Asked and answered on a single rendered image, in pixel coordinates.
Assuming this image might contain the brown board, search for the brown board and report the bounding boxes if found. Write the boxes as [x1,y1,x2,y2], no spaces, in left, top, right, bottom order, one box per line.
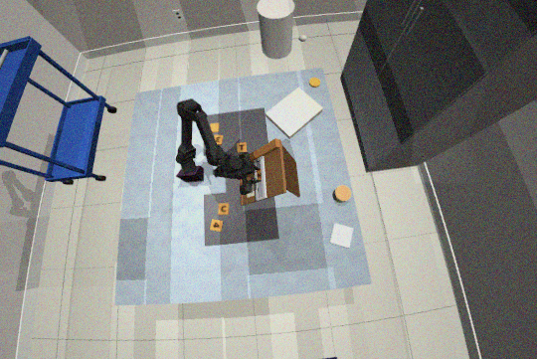
[240,139,300,206]

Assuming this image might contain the beige rectangular block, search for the beige rectangular block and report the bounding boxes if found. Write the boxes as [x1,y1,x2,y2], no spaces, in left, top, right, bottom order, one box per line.
[266,88,323,139]

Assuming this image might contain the grey cylindrical container with tan lid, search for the grey cylindrical container with tan lid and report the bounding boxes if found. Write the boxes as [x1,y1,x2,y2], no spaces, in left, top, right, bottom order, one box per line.
[332,186,351,203]

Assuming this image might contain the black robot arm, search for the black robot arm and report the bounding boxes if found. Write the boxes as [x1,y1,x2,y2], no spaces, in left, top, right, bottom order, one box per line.
[176,98,255,178]

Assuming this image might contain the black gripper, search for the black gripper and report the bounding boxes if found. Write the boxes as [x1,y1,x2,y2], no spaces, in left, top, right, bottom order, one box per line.
[230,152,261,195]

